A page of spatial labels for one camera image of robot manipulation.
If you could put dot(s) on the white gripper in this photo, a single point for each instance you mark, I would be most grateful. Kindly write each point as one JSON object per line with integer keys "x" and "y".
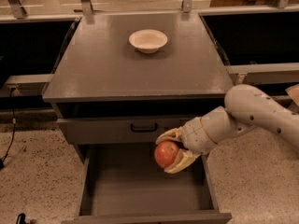
{"x": 193, "y": 133}

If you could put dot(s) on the red apple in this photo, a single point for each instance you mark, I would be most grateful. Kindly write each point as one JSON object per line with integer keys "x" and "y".
{"x": 165, "y": 153}

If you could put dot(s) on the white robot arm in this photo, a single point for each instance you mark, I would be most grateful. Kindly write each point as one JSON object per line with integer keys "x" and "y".
{"x": 245, "y": 108}

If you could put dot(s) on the open grey middle drawer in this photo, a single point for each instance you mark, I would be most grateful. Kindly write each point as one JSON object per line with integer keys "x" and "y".
{"x": 122, "y": 184}

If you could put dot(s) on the grey drawer cabinet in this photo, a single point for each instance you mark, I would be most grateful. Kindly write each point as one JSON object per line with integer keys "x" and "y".
{"x": 103, "y": 76}

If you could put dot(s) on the closed grey top drawer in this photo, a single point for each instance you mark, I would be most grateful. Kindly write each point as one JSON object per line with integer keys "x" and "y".
{"x": 87, "y": 131}

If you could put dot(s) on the white bowl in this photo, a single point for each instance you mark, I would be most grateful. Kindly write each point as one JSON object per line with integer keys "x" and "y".
{"x": 148, "y": 41}

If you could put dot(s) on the black object bottom left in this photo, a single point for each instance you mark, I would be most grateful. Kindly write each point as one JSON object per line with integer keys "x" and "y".
{"x": 21, "y": 219}

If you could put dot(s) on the black drawer handle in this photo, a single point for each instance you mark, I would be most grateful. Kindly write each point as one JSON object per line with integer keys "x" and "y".
{"x": 144, "y": 129}

